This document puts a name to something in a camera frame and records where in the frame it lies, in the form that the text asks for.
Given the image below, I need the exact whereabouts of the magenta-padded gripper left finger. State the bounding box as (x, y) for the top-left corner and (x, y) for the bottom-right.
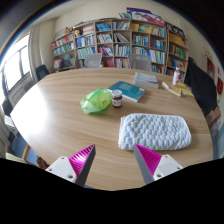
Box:
(45, 144), (97, 188)

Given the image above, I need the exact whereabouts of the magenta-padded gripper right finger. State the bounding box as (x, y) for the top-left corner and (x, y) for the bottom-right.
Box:
(133, 143), (184, 185)

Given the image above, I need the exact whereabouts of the white knitted towel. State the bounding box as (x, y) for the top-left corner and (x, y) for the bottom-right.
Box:
(118, 113), (193, 151)

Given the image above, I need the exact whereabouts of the cardboard box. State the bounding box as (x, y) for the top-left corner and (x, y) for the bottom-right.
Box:
(204, 106), (223, 130)

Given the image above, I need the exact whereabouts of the green plastic bag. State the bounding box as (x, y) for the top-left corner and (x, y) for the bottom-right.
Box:
(80, 87), (113, 115)

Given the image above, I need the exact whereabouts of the yellow book with white pages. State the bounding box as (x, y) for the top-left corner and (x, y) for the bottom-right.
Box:
(161, 81), (184, 98)

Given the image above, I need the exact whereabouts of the flat yellow book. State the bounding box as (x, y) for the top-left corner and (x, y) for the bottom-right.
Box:
(176, 82), (195, 98)

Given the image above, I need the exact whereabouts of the small jar with red label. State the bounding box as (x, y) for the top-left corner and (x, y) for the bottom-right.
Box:
(111, 89), (123, 109)

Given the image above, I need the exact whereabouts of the teal book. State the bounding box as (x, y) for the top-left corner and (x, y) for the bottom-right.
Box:
(107, 80), (147, 103)

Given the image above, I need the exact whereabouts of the grey radiator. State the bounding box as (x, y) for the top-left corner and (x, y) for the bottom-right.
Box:
(7, 79), (36, 108)

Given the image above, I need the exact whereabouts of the black cloth cover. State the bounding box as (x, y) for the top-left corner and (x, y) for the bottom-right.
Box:
(184, 56), (218, 116)

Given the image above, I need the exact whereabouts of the grey-blue book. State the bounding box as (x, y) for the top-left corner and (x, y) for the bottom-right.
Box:
(133, 72), (160, 89)

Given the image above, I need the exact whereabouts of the clear bottle with red label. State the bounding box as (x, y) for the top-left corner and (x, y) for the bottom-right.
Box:
(171, 66), (181, 87)

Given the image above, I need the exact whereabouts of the black office chair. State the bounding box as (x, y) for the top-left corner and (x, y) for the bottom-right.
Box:
(35, 64), (51, 82)

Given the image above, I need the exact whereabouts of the grey mesh chair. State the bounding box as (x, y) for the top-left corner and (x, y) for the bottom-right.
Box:
(83, 52), (103, 69)
(127, 53), (153, 72)

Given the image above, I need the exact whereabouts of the window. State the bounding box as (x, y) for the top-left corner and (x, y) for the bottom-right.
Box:
(0, 33), (33, 93)

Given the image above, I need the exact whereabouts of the wooden bookshelf unit with books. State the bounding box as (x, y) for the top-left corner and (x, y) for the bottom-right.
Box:
(50, 7), (190, 81)

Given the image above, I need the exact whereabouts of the red wall poster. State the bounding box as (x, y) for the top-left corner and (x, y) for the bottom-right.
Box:
(216, 77), (224, 95)

